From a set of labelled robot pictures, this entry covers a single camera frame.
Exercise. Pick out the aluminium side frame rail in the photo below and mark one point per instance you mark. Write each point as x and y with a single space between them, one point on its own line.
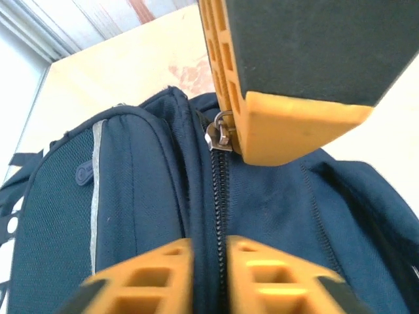
39 36

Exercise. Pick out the navy blue student backpack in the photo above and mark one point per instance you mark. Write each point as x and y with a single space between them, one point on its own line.
147 180

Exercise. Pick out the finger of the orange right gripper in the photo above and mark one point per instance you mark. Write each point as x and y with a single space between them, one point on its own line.
311 65

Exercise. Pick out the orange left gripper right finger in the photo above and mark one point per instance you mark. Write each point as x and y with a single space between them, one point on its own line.
278 284

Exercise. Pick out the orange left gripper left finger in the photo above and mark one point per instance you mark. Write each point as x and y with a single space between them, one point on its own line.
147 278

